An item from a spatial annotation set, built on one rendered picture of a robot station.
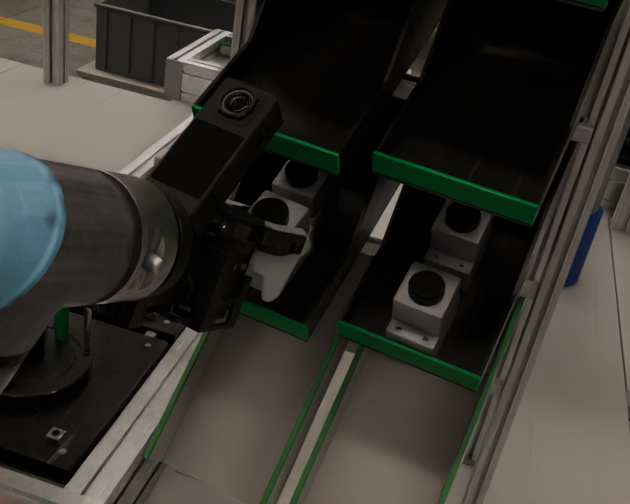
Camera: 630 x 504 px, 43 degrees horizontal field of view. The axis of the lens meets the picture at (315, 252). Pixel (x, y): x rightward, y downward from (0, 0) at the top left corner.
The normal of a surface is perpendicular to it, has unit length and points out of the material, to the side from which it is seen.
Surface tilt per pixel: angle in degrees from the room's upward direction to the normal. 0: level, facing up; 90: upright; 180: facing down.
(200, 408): 45
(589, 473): 0
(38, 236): 74
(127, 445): 0
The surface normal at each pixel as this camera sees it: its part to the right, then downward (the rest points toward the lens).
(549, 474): 0.15, -0.85
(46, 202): 0.87, -0.33
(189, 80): -0.26, 0.45
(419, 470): -0.19, -0.32
